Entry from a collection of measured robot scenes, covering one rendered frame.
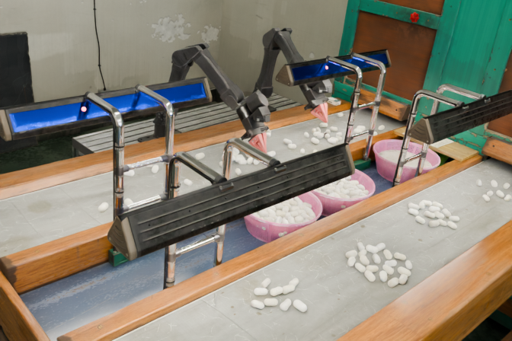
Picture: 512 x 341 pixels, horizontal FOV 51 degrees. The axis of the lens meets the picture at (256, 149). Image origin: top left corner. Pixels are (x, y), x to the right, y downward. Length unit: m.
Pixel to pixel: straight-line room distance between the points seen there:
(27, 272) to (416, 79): 1.79
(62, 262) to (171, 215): 0.57
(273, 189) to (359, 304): 0.43
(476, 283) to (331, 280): 0.39
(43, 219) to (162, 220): 0.72
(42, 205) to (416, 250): 1.11
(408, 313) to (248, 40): 3.30
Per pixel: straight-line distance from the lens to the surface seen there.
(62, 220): 1.64
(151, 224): 0.97
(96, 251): 1.54
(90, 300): 1.46
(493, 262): 1.70
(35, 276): 1.49
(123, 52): 4.06
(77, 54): 3.87
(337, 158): 1.29
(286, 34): 2.46
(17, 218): 1.67
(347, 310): 1.39
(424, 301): 1.45
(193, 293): 1.33
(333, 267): 1.52
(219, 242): 1.39
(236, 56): 4.51
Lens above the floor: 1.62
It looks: 24 degrees down
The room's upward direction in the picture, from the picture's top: 7 degrees clockwise
